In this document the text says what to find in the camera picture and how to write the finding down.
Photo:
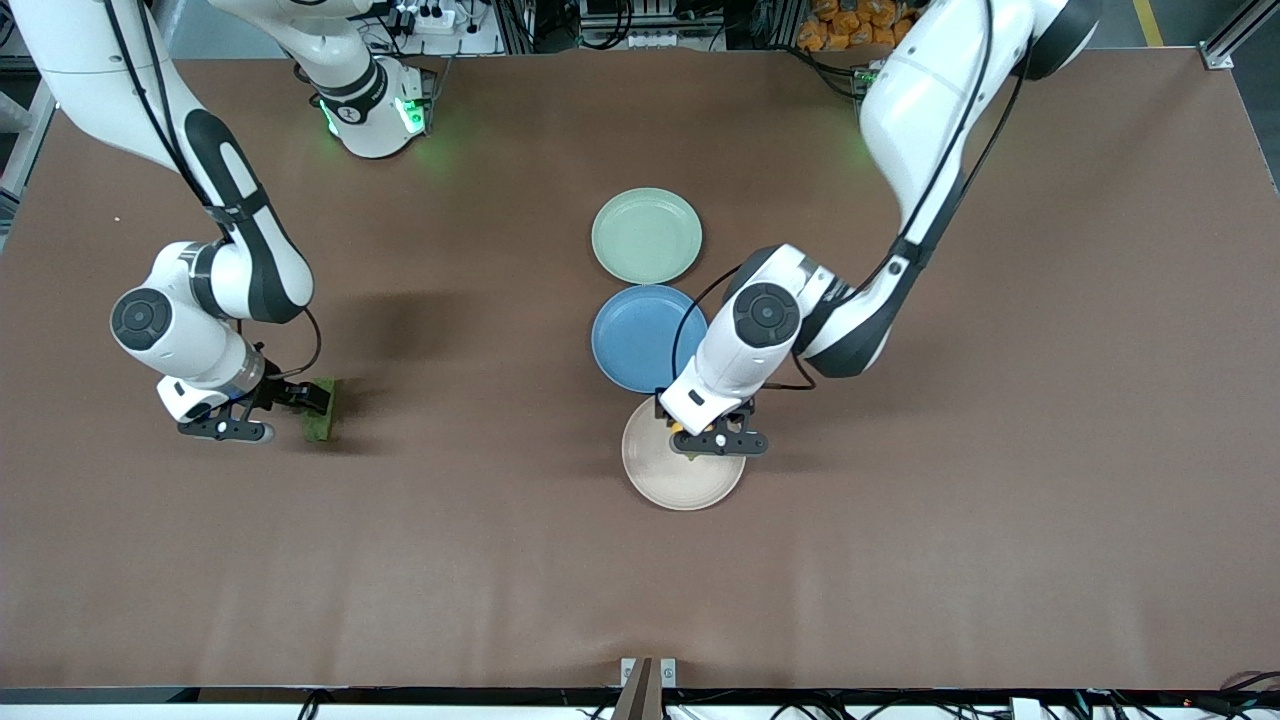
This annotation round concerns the black equipment rack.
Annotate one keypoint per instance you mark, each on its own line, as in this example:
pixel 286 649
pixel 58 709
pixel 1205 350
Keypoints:
pixel 640 20

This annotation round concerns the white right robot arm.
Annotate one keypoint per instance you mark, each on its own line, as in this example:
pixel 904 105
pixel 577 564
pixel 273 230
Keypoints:
pixel 70 60

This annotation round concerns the yellow lemon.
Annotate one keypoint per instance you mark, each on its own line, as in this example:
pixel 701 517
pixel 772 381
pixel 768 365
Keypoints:
pixel 679 429

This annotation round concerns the green lettuce leaf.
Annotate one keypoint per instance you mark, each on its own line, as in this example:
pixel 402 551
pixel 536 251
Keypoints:
pixel 320 428

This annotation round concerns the white power strip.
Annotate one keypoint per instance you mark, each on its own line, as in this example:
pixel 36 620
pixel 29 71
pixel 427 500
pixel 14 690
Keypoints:
pixel 430 17

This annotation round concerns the bag of oranges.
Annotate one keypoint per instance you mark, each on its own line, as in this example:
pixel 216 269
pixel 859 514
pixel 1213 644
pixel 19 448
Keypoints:
pixel 845 25

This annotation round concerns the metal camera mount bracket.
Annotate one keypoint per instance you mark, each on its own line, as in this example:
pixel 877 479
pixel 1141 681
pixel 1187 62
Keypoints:
pixel 647 690

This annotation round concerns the aluminium frame rail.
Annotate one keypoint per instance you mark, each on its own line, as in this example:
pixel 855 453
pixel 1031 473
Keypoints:
pixel 1235 40
pixel 25 150

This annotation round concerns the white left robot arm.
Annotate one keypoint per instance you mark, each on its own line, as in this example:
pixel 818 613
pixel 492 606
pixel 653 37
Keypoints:
pixel 915 100

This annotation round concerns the beige plate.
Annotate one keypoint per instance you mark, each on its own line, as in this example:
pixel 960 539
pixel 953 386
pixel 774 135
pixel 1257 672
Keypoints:
pixel 680 480

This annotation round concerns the blue plate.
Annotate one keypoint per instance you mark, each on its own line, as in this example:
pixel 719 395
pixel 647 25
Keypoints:
pixel 635 335

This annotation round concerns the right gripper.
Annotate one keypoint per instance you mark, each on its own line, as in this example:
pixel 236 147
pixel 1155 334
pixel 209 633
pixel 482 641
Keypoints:
pixel 274 392

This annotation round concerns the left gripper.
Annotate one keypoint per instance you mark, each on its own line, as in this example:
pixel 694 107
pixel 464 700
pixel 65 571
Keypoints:
pixel 659 408

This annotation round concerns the pale green plate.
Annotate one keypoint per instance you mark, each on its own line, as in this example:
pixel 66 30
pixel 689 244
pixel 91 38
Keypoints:
pixel 646 236

